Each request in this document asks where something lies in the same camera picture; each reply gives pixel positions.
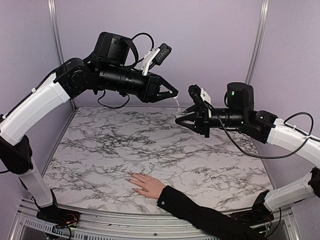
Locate person's bare hand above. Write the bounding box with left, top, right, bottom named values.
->
left=125, top=173, right=166, bottom=199

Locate front aluminium rail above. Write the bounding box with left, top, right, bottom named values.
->
left=9, top=203, right=296, bottom=240

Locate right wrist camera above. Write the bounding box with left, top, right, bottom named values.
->
left=188, top=84, right=211, bottom=110

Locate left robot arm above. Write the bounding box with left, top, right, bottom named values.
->
left=0, top=32, right=178, bottom=223

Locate left aluminium frame post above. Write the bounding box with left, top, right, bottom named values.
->
left=47, top=0, right=77, bottom=111

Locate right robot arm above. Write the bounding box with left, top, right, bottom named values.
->
left=175, top=82, right=320, bottom=225

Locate clear nail polish bottle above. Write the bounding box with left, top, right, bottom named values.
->
left=175, top=107, right=188, bottom=119

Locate right aluminium frame post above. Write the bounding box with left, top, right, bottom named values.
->
left=245, top=0, right=270, bottom=85

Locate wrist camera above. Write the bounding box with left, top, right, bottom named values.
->
left=188, top=84, right=211, bottom=110
left=140, top=43, right=172, bottom=76

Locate aluminium frame post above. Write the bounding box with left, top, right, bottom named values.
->
left=245, top=0, right=270, bottom=85
left=47, top=0, right=77, bottom=111

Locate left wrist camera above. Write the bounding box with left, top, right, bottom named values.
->
left=140, top=43, right=172, bottom=76

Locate black sleeved forearm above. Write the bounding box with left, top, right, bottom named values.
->
left=157, top=186, right=266, bottom=240

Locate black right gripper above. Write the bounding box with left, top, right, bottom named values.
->
left=175, top=103, right=246, bottom=138

